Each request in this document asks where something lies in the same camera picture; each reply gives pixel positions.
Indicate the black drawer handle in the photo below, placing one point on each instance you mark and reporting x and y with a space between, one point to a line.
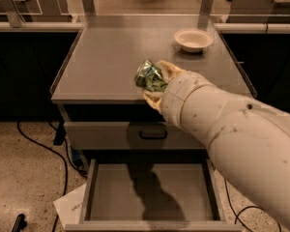
156 135

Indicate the black object on floor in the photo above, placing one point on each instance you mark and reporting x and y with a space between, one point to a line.
20 223

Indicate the white horizontal rail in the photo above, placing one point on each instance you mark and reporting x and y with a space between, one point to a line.
224 28

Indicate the grey drawer cabinet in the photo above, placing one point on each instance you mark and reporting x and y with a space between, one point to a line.
96 82

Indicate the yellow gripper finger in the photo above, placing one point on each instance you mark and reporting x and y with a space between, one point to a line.
153 99
169 71

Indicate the white paper bowl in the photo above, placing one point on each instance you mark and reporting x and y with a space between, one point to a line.
193 40

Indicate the open grey middle drawer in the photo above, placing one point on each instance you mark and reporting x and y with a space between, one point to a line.
151 197

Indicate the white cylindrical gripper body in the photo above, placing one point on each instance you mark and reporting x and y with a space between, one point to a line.
174 96

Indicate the crushed green can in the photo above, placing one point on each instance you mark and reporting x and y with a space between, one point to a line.
149 77

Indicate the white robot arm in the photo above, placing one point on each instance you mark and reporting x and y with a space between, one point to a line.
247 141

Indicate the grey top drawer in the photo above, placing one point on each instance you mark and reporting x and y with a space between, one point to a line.
125 136

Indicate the left background grey desk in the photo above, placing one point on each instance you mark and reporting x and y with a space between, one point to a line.
37 10

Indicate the white paper sheet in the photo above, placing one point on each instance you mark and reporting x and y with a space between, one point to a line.
68 207

